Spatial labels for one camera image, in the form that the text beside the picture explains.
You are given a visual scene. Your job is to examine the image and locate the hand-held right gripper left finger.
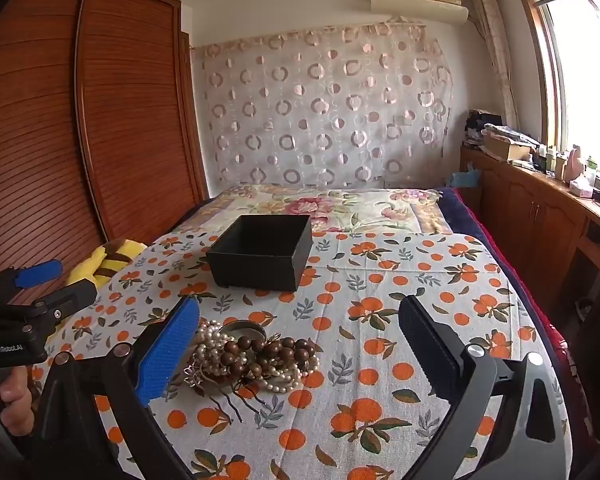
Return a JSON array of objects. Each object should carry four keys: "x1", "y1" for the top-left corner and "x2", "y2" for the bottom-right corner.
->
[{"x1": 30, "y1": 295, "x2": 201, "y2": 480}]

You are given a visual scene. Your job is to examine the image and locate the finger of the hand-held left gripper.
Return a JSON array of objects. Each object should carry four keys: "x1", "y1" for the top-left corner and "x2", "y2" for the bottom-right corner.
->
[
  {"x1": 30, "y1": 280, "x2": 99, "y2": 333},
  {"x1": 7, "y1": 259, "x2": 64, "y2": 292}
]

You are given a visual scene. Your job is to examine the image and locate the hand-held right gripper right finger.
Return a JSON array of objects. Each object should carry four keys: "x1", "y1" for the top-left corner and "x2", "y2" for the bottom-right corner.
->
[{"x1": 397, "y1": 295, "x2": 572, "y2": 480}]

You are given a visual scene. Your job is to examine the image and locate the silver flower ornament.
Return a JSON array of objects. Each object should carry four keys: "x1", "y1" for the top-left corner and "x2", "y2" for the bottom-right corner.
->
[{"x1": 183, "y1": 360, "x2": 217, "y2": 397}]

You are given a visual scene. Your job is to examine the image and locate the black wavy hairpin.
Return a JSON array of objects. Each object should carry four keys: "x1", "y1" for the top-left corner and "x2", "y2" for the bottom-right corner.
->
[{"x1": 207, "y1": 379, "x2": 267, "y2": 424}]

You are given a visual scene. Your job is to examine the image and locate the brown wooden bead bracelet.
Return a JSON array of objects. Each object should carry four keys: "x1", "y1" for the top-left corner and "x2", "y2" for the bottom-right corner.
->
[{"x1": 219, "y1": 336, "x2": 322, "y2": 379}]

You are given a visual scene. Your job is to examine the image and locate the black box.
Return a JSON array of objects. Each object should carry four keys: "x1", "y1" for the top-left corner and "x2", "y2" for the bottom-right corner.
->
[{"x1": 206, "y1": 214, "x2": 313, "y2": 292}]

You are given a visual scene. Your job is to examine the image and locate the person's left hand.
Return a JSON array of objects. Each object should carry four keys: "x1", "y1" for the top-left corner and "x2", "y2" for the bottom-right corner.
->
[{"x1": 0, "y1": 364, "x2": 35, "y2": 443}]

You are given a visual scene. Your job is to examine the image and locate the orange-print bed cloth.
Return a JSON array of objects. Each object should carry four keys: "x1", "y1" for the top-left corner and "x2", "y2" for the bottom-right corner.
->
[{"x1": 27, "y1": 230, "x2": 575, "y2": 480}]

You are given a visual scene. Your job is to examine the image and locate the dark blue blanket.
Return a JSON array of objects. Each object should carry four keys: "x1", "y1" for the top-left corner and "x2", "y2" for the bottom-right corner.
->
[{"x1": 434, "y1": 187, "x2": 557, "y2": 353}]

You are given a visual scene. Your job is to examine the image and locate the red blanket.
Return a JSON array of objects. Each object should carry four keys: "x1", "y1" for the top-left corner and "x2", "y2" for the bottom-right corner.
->
[{"x1": 455, "y1": 189, "x2": 597, "y2": 457}]

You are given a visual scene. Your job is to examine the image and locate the floral blanket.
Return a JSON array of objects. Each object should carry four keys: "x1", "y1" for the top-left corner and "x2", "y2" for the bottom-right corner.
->
[{"x1": 172, "y1": 184, "x2": 454, "y2": 241}]

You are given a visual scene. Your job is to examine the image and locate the wooden cabinet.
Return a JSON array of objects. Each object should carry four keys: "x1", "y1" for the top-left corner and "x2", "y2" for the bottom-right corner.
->
[{"x1": 459, "y1": 145, "x2": 600, "y2": 322}]

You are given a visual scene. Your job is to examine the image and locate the blue plastic bag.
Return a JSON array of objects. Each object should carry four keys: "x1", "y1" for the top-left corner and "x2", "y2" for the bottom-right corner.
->
[{"x1": 445, "y1": 165, "x2": 482, "y2": 189}]

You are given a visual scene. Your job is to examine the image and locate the wooden slatted wardrobe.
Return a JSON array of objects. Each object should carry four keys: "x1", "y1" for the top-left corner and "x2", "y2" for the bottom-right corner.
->
[{"x1": 0, "y1": 0, "x2": 212, "y2": 307}]

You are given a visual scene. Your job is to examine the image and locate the cardboard box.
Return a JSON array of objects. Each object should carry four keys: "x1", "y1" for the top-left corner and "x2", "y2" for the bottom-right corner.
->
[{"x1": 481, "y1": 132, "x2": 534, "y2": 162}]

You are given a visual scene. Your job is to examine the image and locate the pile of dark clothes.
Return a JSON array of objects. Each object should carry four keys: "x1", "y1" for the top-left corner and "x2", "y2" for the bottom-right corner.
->
[{"x1": 465, "y1": 109, "x2": 505, "y2": 149}]

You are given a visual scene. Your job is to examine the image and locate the stack of newspapers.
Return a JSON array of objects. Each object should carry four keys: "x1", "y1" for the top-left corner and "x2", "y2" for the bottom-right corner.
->
[{"x1": 482, "y1": 122, "x2": 539, "y2": 149}]

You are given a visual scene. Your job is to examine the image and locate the pink figurine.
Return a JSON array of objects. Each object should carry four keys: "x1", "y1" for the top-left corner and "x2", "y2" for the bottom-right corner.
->
[{"x1": 565, "y1": 145, "x2": 586, "y2": 181}]

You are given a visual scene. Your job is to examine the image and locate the circle-print sheer cloth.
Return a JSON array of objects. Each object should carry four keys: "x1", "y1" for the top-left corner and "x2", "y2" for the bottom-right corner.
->
[{"x1": 192, "y1": 22, "x2": 456, "y2": 188}]

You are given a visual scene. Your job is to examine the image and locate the beige window curtain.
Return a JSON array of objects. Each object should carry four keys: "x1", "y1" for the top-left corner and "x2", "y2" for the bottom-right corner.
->
[{"x1": 467, "y1": 0, "x2": 519, "y2": 130}]

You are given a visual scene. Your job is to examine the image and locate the wooden-framed window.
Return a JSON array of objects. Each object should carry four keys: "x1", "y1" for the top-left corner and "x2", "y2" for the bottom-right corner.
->
[{"x1": 511, "y1": 0, "x2": 600, "y2": 203}]

